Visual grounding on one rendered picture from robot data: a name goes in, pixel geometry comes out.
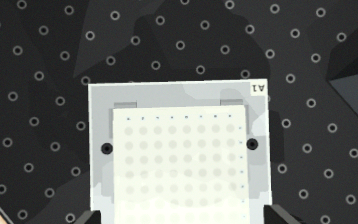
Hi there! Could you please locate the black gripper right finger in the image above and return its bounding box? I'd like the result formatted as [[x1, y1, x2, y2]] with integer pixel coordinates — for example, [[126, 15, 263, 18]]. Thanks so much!
[[263, 205, 306, 224]]

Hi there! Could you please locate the white multi-well plate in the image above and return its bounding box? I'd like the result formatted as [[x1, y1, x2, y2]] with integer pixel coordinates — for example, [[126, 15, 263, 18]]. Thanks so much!
[[113, 105, 250, 224]]

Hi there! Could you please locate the white thermal cycler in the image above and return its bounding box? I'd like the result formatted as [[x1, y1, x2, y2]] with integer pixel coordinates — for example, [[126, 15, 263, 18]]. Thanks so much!
[[329, 57, 358, 114]]

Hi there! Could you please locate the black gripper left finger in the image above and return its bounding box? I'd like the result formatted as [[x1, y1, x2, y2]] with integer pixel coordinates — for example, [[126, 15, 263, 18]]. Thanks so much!
[[69, 210, 101, 224]]

